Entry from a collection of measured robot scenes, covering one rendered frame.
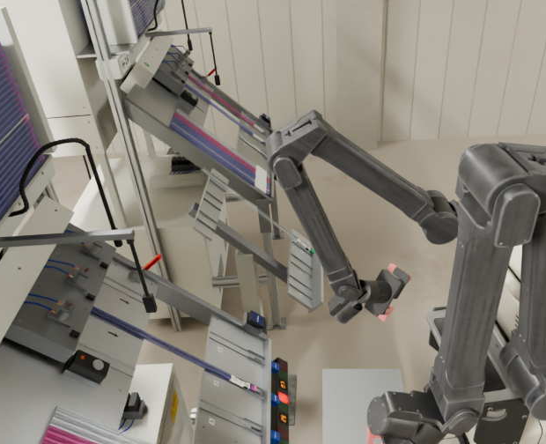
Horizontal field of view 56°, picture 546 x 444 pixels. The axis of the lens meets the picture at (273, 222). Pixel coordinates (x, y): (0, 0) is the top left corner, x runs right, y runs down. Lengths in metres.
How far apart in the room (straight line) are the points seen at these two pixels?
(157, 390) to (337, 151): 0.99
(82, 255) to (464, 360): 0.90
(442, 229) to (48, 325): 0.84
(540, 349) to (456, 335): 0.13
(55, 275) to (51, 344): 0.17
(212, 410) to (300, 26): 3.00
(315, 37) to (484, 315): 3.31
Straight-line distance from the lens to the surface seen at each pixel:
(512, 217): 0.58
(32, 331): 1.14
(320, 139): 0.97
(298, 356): 2.49
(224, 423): 1.35
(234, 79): 4.02
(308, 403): 2.33
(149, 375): 1.72
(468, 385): 0.81
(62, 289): 1.23
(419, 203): 1.12
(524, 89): 4.30
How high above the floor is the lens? 1.91
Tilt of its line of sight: 35 degrees down
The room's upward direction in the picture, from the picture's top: 6 degrees counter-clockwise
